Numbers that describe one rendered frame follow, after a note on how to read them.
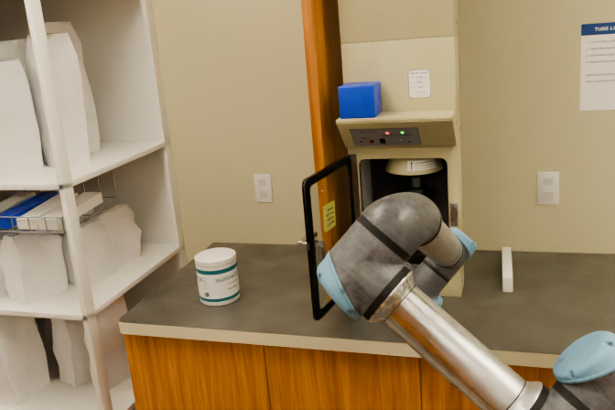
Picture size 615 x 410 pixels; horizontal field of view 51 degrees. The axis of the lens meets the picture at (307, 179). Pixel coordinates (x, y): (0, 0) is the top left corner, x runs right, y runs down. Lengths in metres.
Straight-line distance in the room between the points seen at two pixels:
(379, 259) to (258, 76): 1.45
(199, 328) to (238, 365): 0.16
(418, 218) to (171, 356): 1.17
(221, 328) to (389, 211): 0.95
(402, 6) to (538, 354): 0.98
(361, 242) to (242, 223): 1.54
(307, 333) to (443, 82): 0.79
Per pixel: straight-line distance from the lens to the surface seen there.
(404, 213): 1.12
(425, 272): 1.51
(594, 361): 1.13
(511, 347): 1.78
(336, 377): 1.93
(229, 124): 2.53
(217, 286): 2.06
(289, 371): 1.96
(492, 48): 2.28
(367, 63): 1.89
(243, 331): 1.92
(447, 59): 1.86
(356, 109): 1.80
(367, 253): 1.11
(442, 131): 1.81
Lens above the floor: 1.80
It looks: 14 degrees down
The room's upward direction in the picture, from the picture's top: 5 degrees counter-clockwise
